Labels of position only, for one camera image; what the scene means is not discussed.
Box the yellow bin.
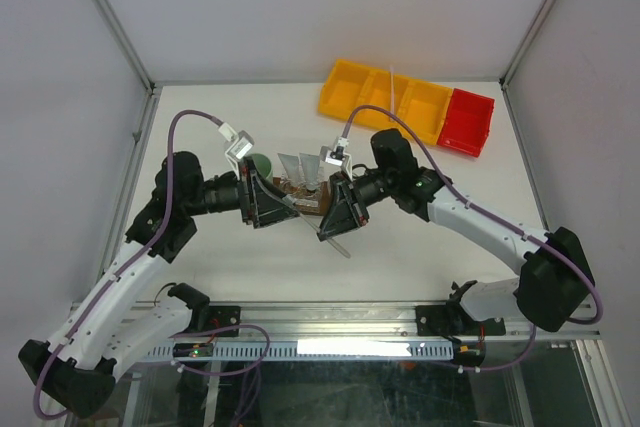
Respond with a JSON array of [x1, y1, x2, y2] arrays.
[[354, 69, 416, 130], [397, 80, 453, 145], [317, 59, 374, 120]]

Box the pink toothbrush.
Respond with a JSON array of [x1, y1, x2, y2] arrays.
[[389, 64, 397, 120]]

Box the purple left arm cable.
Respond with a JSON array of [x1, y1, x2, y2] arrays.
[[32, 109, 224, 421]]

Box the aluminium corner post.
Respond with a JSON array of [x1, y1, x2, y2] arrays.
[[499, 0, 587, 91], [91, 0, 155, 93]]

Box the yellow bin right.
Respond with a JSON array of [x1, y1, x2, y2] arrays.
[[397, 80, 453, 145]]

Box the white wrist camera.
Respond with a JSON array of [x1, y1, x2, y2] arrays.
[[319, 136, 353, 180], [218, 123, 255, 175]]

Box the red plastic bin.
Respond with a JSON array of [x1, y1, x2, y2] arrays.
[[437, 89, 495, 158]]

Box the yellow bin left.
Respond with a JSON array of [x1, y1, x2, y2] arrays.
[[317, 59, 374, 120]]

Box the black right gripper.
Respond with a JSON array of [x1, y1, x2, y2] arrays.
[[317, 170, 396, 243]]

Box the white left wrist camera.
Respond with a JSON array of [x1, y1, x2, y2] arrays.
[[218, 123, 255, 175]]

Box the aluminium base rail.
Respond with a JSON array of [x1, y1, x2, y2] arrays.
[[120, 301, 601, 342]]

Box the left aluminium corner post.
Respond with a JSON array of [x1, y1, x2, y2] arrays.
[[91, 0, 155, 93]]

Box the right aluminium corner post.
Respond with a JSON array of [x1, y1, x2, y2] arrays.
[[499, 0, 587, 91]]

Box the brown oval wooden tray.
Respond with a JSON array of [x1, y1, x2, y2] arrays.
[[273, 177, 330, 217]]

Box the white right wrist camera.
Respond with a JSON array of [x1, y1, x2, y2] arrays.
[[319, 136, 353, 180]]

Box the yellow bin middle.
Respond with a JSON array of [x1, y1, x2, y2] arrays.
[[354, 69, 416, 130]]

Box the white slotted cable duct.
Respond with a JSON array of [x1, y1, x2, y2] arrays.
[[143, 338, 454, 362]]

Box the green plastic cup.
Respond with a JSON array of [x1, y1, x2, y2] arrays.
[[251, 153, 273, 182]]

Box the clear acrylic toothbrush holder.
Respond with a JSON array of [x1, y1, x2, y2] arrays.
[[273, 169, 329, 216]]

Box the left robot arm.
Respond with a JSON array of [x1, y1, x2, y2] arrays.
[[19, 151, 299, 419]]

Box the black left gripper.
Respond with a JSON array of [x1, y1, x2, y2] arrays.
[[184, 158, 300, 228]]

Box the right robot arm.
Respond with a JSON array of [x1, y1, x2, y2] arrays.
[[317, 129, 595, 334]]

